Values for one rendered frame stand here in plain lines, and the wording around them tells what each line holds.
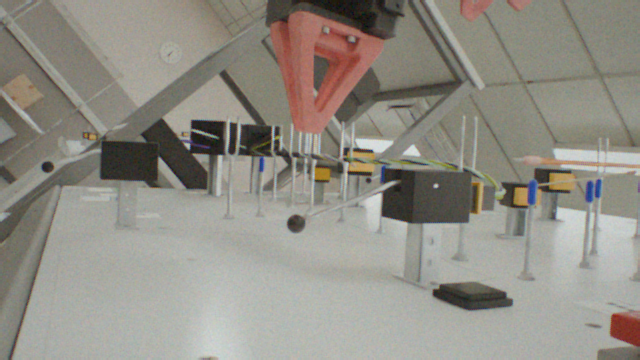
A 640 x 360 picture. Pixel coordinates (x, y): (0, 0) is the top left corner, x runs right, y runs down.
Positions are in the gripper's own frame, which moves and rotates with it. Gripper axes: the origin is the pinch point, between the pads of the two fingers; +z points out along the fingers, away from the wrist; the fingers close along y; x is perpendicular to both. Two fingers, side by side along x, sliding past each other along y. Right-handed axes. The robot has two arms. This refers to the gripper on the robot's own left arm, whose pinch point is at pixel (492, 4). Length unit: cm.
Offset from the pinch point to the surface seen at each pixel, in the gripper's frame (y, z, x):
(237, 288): 1.3, 29.5, 8.9
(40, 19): 740, -98, 63
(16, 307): 0.6, 35.6, 21.5
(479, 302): -8.4, 23.2, -3.3
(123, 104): 737, -56, -63
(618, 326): -20.9, 22.4, 0.8
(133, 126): 95, 15, 7
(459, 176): -2.5, 14.8, -2.2
